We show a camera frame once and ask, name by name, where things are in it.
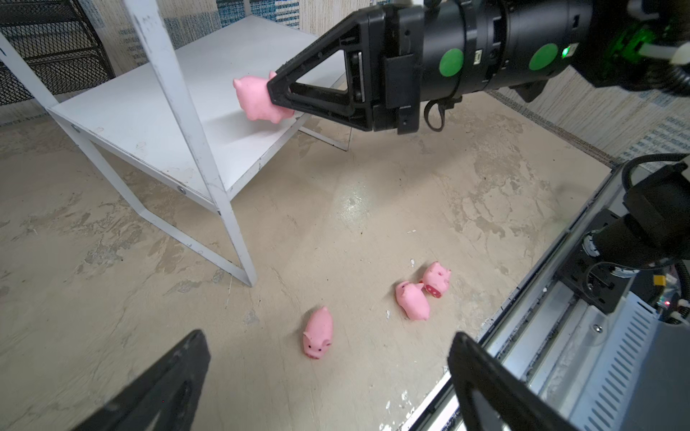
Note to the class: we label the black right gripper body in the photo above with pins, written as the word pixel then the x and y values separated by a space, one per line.
pixel 395 53

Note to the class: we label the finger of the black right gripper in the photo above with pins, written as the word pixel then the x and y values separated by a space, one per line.
pixel 335 77

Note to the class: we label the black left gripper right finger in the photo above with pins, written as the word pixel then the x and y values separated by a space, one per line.
pixel 490 397

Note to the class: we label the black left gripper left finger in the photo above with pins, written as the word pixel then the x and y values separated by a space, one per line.
pixel 165 397

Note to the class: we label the pink pig toy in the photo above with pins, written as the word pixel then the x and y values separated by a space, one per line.
pixel 254 99
pixel 411 298
pixel 436 279
pixel 317 336

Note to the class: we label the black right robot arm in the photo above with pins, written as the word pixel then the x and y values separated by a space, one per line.
pixel 476 46

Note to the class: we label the white two-tier shelf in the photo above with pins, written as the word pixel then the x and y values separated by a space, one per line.
pixel 177 118

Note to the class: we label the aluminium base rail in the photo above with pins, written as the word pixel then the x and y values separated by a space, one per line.
pixel 599 328

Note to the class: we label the black wire mesh shelf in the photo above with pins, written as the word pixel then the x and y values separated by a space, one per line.
pixel 58 42

